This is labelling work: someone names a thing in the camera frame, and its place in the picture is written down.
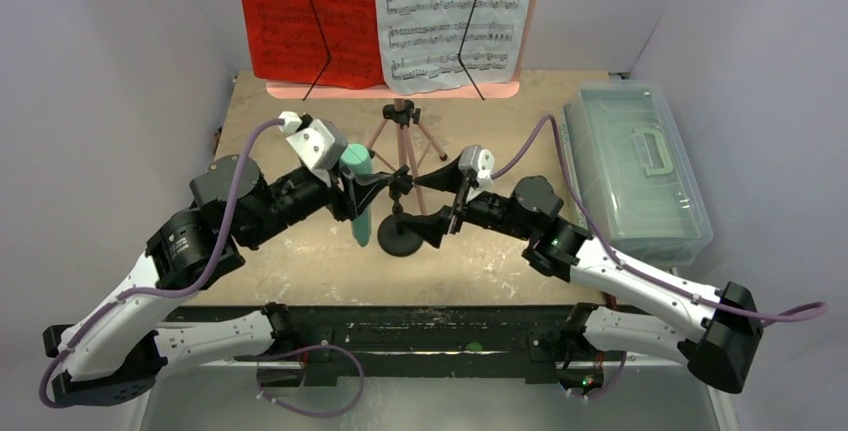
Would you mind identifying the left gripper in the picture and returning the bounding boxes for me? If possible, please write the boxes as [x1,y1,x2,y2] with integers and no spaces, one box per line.
[240,145,392,248]

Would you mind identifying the teal toy microphone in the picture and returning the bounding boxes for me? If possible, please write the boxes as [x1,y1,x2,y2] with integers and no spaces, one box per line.
[340,143,373,247]

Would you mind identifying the black microphone desk stand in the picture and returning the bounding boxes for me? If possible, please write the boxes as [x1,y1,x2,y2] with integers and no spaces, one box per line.
[377,165,423,257]

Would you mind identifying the pink music stand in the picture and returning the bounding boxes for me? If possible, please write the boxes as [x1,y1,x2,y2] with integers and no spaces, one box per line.
[228,0,552,217]

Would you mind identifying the red sheet music page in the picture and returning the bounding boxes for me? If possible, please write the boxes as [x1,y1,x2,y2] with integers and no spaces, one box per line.
[241,0,384,90]

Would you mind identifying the white sheet music page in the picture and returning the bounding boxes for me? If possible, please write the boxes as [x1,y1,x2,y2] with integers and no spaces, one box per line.
[375,0,532,95]

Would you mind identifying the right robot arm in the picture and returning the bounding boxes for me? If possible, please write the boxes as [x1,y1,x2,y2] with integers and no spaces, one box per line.
[398,164,764,394]

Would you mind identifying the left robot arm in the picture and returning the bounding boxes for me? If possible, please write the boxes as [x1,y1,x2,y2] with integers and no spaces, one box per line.
[39,154,411,409]

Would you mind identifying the clear plastic storage box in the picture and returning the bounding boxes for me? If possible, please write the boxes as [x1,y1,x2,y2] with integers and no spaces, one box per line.
[564,80,713,269]

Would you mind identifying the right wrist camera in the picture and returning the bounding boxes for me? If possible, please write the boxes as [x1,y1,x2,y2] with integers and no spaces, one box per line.
[458,145,496,192]

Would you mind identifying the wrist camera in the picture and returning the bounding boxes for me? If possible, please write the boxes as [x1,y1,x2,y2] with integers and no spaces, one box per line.
[278,111,348,171]
[458,145,496,192]

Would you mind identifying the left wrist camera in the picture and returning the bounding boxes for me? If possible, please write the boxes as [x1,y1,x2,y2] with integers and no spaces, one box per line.
[278,111,348,171]

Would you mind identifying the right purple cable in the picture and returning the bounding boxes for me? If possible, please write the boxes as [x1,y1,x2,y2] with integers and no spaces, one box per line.
[490,114,829,403]

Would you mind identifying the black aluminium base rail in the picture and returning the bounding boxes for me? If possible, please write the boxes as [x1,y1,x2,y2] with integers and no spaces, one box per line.
[135,305,723,390]

